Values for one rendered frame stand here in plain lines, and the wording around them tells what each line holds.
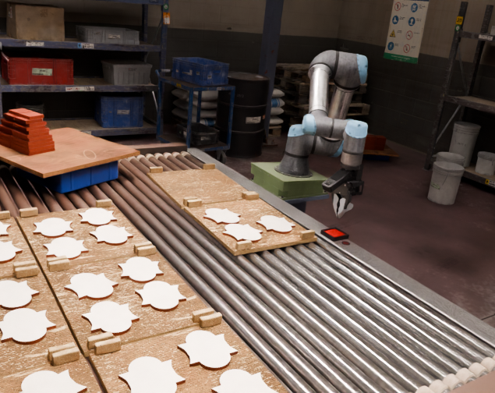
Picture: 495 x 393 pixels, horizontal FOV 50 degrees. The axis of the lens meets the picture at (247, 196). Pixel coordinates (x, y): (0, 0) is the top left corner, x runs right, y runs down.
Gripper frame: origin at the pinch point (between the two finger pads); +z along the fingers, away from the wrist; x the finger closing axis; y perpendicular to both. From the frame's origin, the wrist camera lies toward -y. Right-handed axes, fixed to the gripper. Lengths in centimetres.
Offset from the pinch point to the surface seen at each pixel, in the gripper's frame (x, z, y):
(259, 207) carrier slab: 30.3, 6.6, -13.6
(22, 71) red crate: 454, 22, -13
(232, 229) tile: 13.5, 5.6, -37.4
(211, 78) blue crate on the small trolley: 333, 7, 138
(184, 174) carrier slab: 76, 7, -24
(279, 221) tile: 13.0, 5.6, -16.7
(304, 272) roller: -18.0, 8.6, -29.3
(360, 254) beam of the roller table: -15.7, 8.7, -1.5
